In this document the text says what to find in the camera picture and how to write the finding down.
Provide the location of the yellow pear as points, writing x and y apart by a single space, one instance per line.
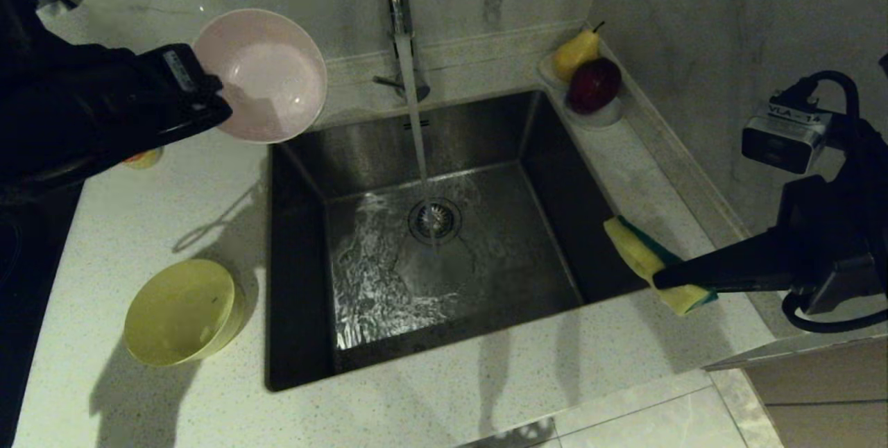
574 53

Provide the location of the small white dish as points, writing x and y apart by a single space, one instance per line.
602 119

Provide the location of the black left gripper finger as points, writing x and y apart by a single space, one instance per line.
217 107

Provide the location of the round metal drain strainer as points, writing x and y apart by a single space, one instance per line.
434 220

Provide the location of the black induction cooktop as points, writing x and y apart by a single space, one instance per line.
21 330

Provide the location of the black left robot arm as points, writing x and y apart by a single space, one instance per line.
48 108

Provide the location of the orange label dish soap bottle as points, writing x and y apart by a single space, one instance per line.
146 159

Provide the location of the pink plastic bowl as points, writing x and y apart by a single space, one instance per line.
270 80

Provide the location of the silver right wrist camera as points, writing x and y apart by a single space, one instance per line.
784 136

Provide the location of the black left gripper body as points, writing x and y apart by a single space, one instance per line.
159 101

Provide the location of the beige wooden cabinet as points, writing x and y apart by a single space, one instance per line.
825 392

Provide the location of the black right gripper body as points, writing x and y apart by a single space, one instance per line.
839 240

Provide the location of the stainless steel sink basin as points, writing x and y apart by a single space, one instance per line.
555 226

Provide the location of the dark red apple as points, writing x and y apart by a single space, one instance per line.
594 84

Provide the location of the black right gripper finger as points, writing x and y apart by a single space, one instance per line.
742 264

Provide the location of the green and yellow sponge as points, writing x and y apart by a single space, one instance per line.
635 250

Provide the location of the yellow plastic bowl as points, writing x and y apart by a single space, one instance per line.
180 313

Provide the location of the running water stream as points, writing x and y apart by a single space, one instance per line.
415 122

